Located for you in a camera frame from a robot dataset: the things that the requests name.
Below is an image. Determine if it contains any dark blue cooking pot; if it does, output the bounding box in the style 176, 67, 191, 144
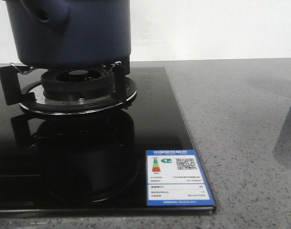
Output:
5, 0, 131, 69

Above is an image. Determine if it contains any blue energy label sticker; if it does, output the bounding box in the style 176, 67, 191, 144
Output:
146, 149, 215, 207

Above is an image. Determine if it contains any black glass gas stove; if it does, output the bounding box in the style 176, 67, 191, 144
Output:
0, 67, 216, 216

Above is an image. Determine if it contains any black right burner head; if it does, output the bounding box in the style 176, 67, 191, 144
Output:
41, 67, 114, 101

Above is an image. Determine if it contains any black right pan support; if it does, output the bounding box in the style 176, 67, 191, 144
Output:
0, 58, 137, 115

